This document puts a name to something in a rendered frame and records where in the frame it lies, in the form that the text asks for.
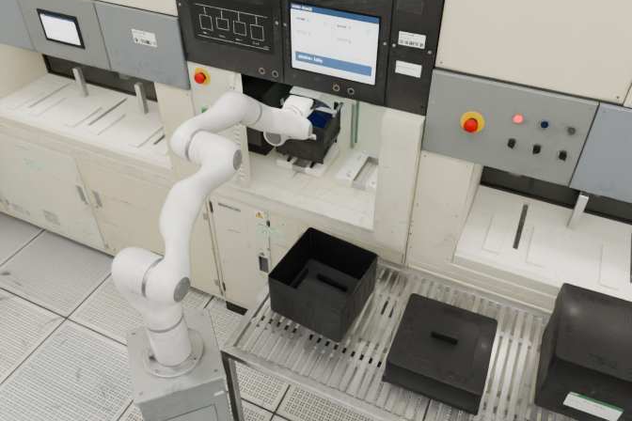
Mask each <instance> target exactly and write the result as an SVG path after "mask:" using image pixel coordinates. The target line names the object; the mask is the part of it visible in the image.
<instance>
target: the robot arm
mask: <svg viewBox="0 0 632 421"><path fill-rule="evenodd" d="M283 101H285V103H284V105H283V107H282V109H277V108H273V107H269V106H267V105H265V104H263V103H261V102H259V101H257V100H255V99H253V98H251V97H249V96H247V95H246V94H244V93H241V92H239V91H234V90H231V91H227V92H225V93H224V94H222V95H221V96H220V97H219V99H218V100H217V101H216V102H215V104H214V105H213V106H212V107H211V108H210V109H208V110H207V111H206V112H204V113H203V114H201V115H199V116H196V117H193V118H190V119H188V120H186V121H184V122H183V123H182V124H181V125H180V126H179V127H178V128H177V129H176V130H175V131H174V133H173V134H172V135H171V138H170V147H171V149H172V151H173V153H174V154H175V155H176V156H178V157H179V158H181V159H183V160H185V161H187V162H190V163H193V164H198V165H201V168H200V169H199V171H198V172H197V173H196V174H194V175H193V176H191V177H188V178H186V179H182V180H180V181H178V182H177V183H176V184H174V186H173V187H172V188H171V190H170V192H169V194H168V196H167V198H166V202H165V205H164V206H163V209H162V212H161V215H160V220H159V228H160V232H161V235H162V237H163V239H164V242H165V245H166V253H165V257H161V256H159V255H156V254H154V253H152V252H150V251H148V250H145V249H142V248H138V247H128V248H125V249H123V250H122V251H120V252H119V253H118V254H117V255H116V256H115V258H114V260H113V262H112V266H111V274H112V278H113V281H114V283H115V285H116V287H117V289H118V291H119V292H120V293H121V294H122V296H123V297H124V298H125V299H126V300H127V301H128V302H129V303H130V304H131V305H132V306H133V308H134V309H135V310H136V311H137V312H138V313H139V314H140V315H141V317H142V320H143V323H144V326H145V329H146V332H147V335H148V338H149V341H148V343H147V344H146V346H145V349H144V351H143V361H144V365H145V367H146V369H147V370H148V371H149V373H151V374H152V375H154V376H156V377H159V378H163V379H173V378H177V377H180V376H182V375H184V374H186V373H188V372H189V371H191V370H192V369H193V368H194V367H195V366H196V365H197V364H198V362H199V361H200V359H201V357H202V354H203V341H202V339H201V336H200V335H199V333H198V332H197V331H195V330H194V329H192V328H190V327H187V323H186V319H185V315H184V312H183V307H182V300H183V299H184V298H185V296H186V295H187V293H188V290H189V289H190V286H191V277H192V272H191V254H190V244H191V237H192V232H193V228H194V225H195V222H196V220H197V218H198V214H199V212H200V210H201V207H202V205H203V203H204V201H205V199H206V198H207V196H208V195H209V194H210V193H211V192H212V191H213V190H214V189H216V188H217V187H219V186H220V185H222V184H223V183H225V182H227V181H228V180H230V179H231V178H233V177H234V176H235V174H236V173H237V172H238V170H239V168H240V166H241V163H242V159H243V157H242V152H241V150H240V148H239V147H238V145H237V144H236V143H235V142H233V141H231V140H230V139H228V138H226V137H223V136H220V135H217V134H215V133H219V132H222V131H224V130H226V129H228V128H231V127H233V126H235V125H237V124H238V123H239V124H242V125H245V126H246V127H249V128H252V129H255V130H258V131H261V132H263V135H264V138H265V139H266V141H267V142H268V143H269V144H271V145H273V146H281V145H283V144H284V142H285V141H286V140H287V139H299V140H305V139H308V138H309V137H310V136H311V134H312V125H311V123H310V121H309V120H308V119H306V117H308V116H309V115H310V114H311V112H312V111H313V109H316V108H320V107H321V105H320V104H319V103H318V101H317V100H316V99H312V98H311V99H308V98H303V97H301V96H300V95H296V94H293V95H289V96H287V97H283Z"/></svg>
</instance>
